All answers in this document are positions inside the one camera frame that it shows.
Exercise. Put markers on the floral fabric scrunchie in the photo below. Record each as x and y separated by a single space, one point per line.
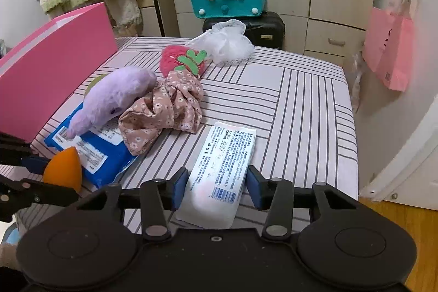
164 110

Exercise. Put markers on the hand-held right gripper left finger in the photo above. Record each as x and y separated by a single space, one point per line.
180 191

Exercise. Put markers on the black suitcase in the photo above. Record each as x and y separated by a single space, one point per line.
263 28

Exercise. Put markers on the blue wet wipes pack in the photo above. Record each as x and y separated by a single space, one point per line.
99 155

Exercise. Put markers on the purple plush toy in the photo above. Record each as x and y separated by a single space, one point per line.
116 97

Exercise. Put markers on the white cotton pad packet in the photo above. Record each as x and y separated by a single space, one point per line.
219 172

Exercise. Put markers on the white mesh bath pouf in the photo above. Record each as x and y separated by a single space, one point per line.
229 42

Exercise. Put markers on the white door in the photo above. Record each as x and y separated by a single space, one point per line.
410 158

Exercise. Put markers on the orange makeup sponge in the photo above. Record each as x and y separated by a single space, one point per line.
65 172

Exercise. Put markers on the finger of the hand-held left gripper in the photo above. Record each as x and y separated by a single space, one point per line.
36 164
41 194

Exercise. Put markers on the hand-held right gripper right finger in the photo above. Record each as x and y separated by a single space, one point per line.
255 188

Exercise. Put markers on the pink paper bag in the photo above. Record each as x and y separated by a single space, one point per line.
390 49

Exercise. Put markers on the pink storage box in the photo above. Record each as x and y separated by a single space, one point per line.
51 69

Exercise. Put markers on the green round item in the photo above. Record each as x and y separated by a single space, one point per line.
93 81

